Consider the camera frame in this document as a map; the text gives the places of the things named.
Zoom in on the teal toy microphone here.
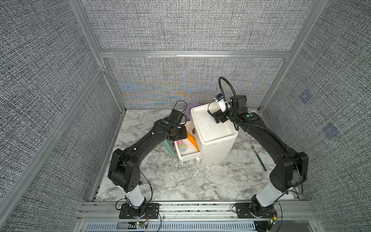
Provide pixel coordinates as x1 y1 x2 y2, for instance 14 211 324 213
162 139 175 157

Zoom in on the white drawer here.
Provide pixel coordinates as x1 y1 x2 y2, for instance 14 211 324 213
174 121 202 166

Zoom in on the white plastic drawer cabinet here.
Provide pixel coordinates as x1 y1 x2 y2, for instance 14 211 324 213
191 102 238 165

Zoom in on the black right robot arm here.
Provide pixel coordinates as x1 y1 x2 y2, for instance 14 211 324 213
209 94 309 218

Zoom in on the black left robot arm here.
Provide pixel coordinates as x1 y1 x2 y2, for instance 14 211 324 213
108 109 187 217

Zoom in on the purple plastic plate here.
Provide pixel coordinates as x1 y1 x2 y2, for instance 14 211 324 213
183 102 202 121

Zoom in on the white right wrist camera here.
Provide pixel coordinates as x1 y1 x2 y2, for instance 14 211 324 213
215 93 228 113

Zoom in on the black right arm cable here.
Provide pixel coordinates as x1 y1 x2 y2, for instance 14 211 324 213
207 76 241 131

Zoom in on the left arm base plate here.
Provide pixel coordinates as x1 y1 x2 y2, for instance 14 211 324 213
119 203 160 219

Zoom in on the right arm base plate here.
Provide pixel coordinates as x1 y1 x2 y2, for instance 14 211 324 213
234 202 277 219

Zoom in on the aluminium mounting rail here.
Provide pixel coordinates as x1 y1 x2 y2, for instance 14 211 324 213
76 200 319 222

